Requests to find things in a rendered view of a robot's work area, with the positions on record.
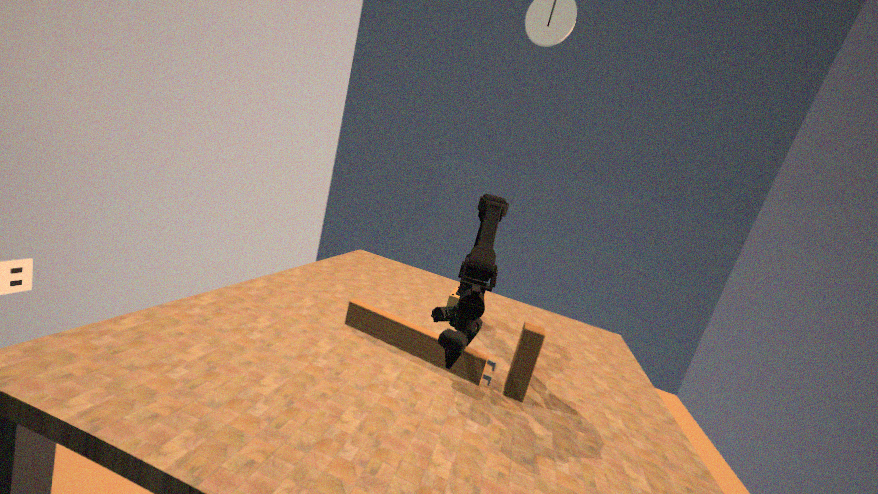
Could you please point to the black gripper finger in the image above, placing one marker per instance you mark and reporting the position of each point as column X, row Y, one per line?
column 471, row 336
column 450, row 356

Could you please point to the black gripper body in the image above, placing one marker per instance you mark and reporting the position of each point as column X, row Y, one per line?
column 457, row 340

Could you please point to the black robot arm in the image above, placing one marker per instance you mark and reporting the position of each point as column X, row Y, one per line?
column 479, row 265

